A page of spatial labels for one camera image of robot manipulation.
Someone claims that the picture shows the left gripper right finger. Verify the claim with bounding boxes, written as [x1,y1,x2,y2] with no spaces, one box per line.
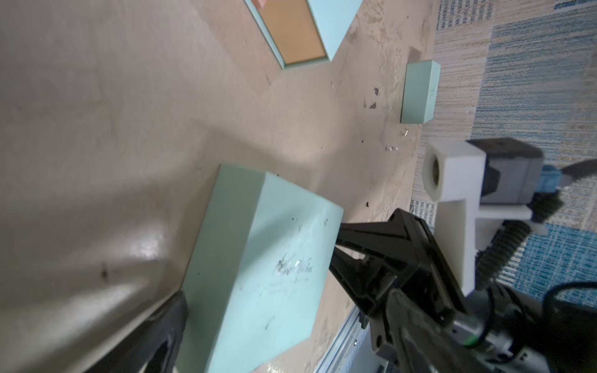
[386,289,476,372]

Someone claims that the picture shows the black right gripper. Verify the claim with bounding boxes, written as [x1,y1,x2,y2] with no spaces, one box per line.
[328,208,495,355]

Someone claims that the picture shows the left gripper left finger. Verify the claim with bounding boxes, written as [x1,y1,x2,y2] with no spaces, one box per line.
[88,292,188,372]

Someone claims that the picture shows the mint drawer jewelry box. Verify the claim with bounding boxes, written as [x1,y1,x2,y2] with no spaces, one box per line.
[400,60,441,124]

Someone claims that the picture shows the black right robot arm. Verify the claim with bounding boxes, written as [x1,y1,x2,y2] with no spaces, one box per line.
[330,152,596,372]

